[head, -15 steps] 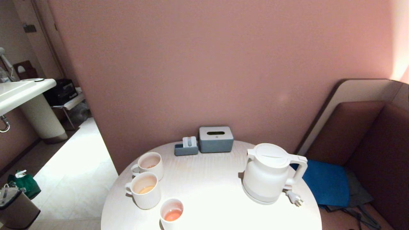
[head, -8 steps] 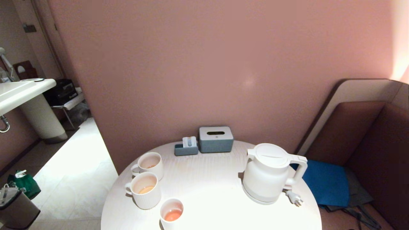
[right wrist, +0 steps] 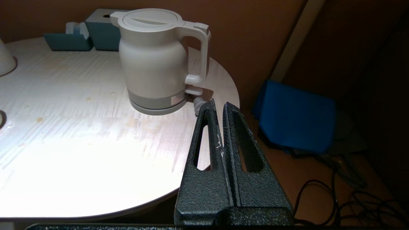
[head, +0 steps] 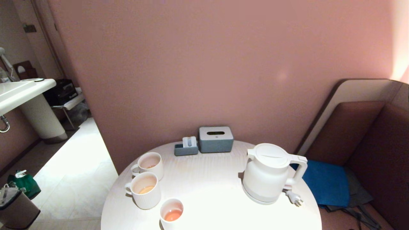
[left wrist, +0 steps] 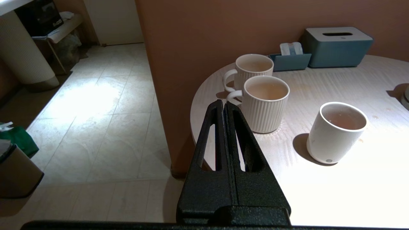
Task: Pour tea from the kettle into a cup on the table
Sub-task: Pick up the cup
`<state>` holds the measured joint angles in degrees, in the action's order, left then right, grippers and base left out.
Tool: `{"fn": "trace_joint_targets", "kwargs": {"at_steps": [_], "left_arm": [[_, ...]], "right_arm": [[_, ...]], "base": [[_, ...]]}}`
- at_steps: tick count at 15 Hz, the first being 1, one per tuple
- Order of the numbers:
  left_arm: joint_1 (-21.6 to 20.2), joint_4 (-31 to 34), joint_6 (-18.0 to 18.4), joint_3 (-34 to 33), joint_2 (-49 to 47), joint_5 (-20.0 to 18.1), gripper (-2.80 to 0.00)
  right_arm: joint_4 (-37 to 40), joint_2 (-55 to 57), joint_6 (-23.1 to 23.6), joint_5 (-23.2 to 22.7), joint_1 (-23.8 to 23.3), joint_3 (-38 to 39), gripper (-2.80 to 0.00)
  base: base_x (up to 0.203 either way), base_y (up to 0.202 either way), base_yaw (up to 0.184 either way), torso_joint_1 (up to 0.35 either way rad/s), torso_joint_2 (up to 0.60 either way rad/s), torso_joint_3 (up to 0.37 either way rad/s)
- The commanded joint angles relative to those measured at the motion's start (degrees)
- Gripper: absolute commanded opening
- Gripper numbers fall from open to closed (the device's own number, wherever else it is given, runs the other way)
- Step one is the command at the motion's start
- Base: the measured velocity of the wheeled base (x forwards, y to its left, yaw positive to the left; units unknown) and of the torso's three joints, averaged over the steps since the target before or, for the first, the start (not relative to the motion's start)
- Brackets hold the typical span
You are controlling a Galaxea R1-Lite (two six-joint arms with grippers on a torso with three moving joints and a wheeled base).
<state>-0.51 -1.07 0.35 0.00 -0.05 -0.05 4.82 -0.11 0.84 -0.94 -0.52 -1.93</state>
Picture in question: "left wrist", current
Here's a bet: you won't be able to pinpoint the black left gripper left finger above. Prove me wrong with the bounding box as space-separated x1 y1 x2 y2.
176 99 238 225

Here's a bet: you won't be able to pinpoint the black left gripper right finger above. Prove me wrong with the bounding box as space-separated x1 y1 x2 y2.
224 101 292 225

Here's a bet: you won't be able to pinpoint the white ribbed mug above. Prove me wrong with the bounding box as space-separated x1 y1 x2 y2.
226 75 290 134
223 54 274 94

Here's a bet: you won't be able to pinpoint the small grey sachet holder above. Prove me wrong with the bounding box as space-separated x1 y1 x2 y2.
268 53 312 72

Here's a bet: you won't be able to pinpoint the white sachet packets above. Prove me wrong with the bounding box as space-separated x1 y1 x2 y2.
280 42 303 56

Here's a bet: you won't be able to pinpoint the grey blue tissue box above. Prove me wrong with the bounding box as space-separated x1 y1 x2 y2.
300 27 374 68

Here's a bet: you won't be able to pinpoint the brown waste bin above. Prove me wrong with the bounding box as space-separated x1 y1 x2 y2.
0 141 44 199

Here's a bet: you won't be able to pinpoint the green bag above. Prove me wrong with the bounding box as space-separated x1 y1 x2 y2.
0 121 39 159

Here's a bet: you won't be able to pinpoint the grey plastic bag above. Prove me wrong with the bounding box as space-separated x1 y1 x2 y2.
53 32 82 66

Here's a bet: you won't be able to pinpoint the white metal-leg rack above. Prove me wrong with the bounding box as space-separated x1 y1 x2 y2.
32 12 85 75

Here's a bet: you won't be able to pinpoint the black box appliance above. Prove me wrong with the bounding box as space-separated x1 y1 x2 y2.
14 0 63 37

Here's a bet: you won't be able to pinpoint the smooth white handleless cup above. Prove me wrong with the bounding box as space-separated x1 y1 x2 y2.
306 102 369 165

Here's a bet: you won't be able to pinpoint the white ribbed sink pedestal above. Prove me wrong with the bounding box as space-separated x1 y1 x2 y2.
0 11 60 90

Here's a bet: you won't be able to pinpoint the white pedestal sink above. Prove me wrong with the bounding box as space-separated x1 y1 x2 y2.
0 0 32 16

